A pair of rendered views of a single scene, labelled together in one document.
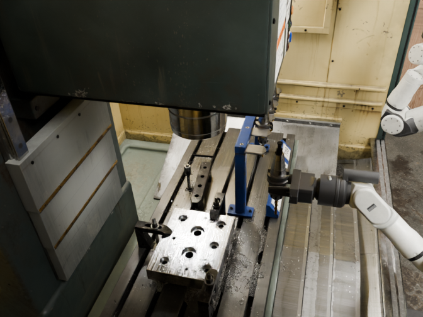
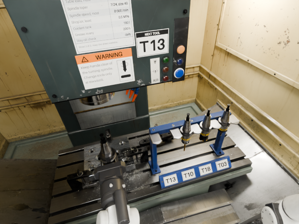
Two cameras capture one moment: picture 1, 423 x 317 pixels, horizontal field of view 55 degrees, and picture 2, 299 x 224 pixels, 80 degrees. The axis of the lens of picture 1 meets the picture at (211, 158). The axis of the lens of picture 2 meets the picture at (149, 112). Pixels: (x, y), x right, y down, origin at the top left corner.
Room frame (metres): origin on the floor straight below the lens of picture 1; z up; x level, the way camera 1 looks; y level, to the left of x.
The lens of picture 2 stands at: (0.82, -0.67, 1.87)
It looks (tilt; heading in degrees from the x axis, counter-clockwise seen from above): 38 degrees down; 60
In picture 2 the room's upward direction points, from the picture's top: 4 degrees counter-clockwise
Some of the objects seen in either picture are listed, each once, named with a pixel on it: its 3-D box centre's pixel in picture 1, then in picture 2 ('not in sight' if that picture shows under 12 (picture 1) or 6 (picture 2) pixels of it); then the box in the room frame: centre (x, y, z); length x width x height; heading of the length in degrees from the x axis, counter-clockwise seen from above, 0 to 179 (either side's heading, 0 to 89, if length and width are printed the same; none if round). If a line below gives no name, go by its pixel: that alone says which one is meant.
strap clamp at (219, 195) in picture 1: (217, 211); (137, 154); (1.10, -0.01, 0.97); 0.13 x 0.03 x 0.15; 163
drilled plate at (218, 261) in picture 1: (193, 246); (108, 157); (0.94, 0.08, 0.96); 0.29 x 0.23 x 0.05; 163
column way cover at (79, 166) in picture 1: (80, 181); (103, 97); (1.10, 0.46, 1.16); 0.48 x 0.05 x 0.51; 163
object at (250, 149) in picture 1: (256, 150); (155, 138); (1.15, -0.16, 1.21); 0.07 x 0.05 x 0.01; 73
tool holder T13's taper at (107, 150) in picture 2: (278, 162); (105, 147); (0.90, -0.19, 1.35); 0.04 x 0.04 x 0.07
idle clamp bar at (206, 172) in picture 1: (201, 187); (157, 140); (1.29, 0.05, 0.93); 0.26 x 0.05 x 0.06; 168
